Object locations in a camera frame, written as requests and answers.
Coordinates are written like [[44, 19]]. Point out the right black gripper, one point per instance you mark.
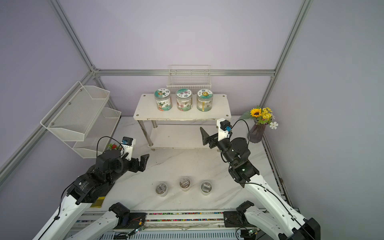
[[207, 139]]

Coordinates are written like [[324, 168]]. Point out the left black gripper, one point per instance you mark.
[[135, 167]]

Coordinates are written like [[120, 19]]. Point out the small clear jar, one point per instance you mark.
[[206, 188], [161, 189], [185, 183]]

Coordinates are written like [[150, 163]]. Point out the seed jar sunflower lid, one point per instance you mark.
[[205, 100]]

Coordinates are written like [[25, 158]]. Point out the seed jar purple flower lid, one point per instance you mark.
[[184, 99]]

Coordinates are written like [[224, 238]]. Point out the seed jar green plant lid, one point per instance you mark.
[[163, 99]]

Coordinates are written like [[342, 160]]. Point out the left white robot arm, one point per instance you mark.
[[85, 190]]

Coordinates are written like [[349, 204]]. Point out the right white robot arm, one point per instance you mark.
[[282, 221]]

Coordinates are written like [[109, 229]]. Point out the small red flower pot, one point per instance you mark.
[[114, 147]]

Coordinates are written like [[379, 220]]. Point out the black rubber glove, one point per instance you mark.
[[98, 203]]

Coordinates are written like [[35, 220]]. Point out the sunflower bouquet in dark vase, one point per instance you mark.
[[262, 118]]

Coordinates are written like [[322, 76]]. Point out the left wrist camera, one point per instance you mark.
[[127, 147]]

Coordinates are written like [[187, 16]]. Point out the white wire basket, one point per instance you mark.
[[192, 77]]

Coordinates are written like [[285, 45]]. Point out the white mesh wall rack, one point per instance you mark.
[[82, 120]]

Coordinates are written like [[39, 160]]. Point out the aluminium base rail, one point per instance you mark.
[[182, 225]]

